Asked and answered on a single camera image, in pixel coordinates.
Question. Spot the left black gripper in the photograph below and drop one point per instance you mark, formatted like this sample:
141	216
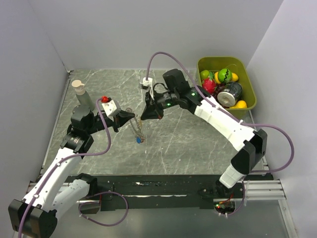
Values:
120	119

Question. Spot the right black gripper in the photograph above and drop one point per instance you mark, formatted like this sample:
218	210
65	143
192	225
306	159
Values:
152	111

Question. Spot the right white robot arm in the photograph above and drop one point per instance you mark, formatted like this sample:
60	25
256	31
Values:
249	143

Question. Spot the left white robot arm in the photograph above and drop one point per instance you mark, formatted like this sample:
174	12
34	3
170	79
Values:
38	213

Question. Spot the grey bottle with beige cap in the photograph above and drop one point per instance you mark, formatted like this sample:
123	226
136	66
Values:
82	95

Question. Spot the red dragon fruit toy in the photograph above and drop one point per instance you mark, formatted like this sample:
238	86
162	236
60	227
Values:
209	85

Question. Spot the green lime toy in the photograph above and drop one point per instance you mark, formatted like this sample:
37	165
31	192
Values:
204	74

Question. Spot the dark grapes toy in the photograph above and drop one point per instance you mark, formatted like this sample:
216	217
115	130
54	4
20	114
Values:
217	90

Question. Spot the green watermelon toy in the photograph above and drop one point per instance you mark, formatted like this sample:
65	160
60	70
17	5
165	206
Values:
224	75

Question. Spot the black tin can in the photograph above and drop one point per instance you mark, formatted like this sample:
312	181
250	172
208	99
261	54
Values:
230	94

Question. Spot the yellow banana toy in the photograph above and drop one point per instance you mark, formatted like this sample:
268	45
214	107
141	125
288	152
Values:
241	104

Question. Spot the yellow lemon toy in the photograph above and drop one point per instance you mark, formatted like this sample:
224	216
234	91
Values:
234	77

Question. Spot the olive green plastic bin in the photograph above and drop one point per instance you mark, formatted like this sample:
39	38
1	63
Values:
236	66

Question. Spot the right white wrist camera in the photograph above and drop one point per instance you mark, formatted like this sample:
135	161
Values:
147	84

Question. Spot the black mounting base plate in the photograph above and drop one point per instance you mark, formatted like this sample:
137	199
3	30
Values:
161	191

